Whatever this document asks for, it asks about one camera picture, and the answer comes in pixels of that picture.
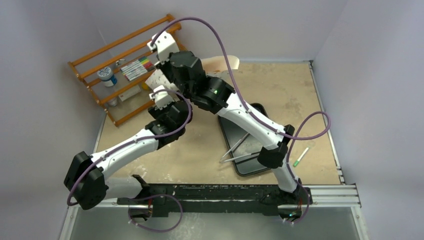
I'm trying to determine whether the small white box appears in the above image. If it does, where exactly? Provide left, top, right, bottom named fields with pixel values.
left=118, top=86, right=141, bottom=102

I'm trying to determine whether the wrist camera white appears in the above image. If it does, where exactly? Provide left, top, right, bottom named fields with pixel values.
left=147, top=31, right=180, bottom=63
left=149, top=85, right=174, bottom=110

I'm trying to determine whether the pack of coloured markers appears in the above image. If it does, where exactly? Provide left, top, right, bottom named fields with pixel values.
left=120, top=56, right=155, bottom=81

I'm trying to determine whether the orange wooden rack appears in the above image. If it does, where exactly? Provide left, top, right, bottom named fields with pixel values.
left=68, top=13, right=175, bottom=127

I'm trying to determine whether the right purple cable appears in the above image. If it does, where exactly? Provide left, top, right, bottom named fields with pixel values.
left=150, top=17, right=332, bottom=181

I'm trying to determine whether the green cap white marker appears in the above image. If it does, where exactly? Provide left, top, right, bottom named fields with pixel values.
left=292, top=147, right=310, bottom=168

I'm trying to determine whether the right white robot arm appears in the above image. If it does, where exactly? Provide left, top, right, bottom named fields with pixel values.
left=156, top=50, right=301, bottom=204

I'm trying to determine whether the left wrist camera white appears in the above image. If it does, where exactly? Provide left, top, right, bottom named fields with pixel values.
left=149, top=85, right=174, bottom=110

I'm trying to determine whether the purple cable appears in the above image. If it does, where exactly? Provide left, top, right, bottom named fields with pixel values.
left=150, top=17, right=332, bottom=181
left=66, top=88, right=194, bottom=207

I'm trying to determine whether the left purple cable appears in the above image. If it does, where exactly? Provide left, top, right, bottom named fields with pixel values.
left=66, top=88, right=194, bottom=207

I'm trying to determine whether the patterned white paper bag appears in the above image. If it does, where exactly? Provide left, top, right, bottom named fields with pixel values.
left=145, top=55, right=240, bottom=91

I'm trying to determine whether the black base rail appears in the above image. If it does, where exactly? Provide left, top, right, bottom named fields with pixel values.
left=117, top=175, right=313, bottom=220

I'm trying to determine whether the black plastic tray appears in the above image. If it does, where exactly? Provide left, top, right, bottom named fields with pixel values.
left=217, top=116, right=269, bottom=177

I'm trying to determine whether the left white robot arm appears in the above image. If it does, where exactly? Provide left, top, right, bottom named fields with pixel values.
left=63, top=100, right=192, bottom=210

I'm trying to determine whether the blue lid jar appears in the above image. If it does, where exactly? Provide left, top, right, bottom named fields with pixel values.
left=97, top=66, right=117, bottom=88

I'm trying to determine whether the aluminium frame rail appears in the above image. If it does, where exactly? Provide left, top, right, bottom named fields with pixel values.
left=67, top=183, right=363, bottom=210

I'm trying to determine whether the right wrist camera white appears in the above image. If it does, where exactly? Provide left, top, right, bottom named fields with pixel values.
left=147, top=31, right=180, bottom=63

